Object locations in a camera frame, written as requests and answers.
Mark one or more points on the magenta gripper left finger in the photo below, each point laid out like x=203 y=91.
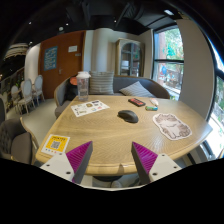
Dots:
x=70 y=166

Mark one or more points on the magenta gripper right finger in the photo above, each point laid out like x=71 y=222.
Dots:
x=152 y=166

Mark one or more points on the cat shaped mouse pad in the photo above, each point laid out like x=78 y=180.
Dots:
x=171 y=126

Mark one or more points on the black computer mouse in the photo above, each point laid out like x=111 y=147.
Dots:
x=128 y=116

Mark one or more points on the yellow QR code sign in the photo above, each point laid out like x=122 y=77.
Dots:
x=55 y=144

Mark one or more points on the green small tube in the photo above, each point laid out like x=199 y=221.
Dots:
x=148 y=108

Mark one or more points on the white sticker sheet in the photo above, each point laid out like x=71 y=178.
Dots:
x=88 y=108

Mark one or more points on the grey tufted armchair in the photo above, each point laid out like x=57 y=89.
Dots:
x=17 y=142

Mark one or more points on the pink white tube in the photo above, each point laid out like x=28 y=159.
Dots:
x=154 y=101

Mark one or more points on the grey curved sofa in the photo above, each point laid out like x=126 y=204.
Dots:
x=117 y=85

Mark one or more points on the light grey cushion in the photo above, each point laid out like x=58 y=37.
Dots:
x=136 y=89

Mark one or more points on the striped grey cushion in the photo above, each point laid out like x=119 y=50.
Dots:
x=101 y=83

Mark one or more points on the clear plastic water bottle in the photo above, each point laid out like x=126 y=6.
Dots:
x=83 y=85

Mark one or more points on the white dining chair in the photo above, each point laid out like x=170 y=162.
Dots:
x=15 y=94
x=27 y=97
x=37 y=89

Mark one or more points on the black framed window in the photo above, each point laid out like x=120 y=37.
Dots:
x=168 y=60

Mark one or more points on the orange wooden door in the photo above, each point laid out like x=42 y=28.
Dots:
x=69 y=60

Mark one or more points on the wooden glass cabinet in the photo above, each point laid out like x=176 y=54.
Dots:
x=129 y=58

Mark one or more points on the blue wall poster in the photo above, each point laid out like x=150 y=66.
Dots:
x=50 y=58

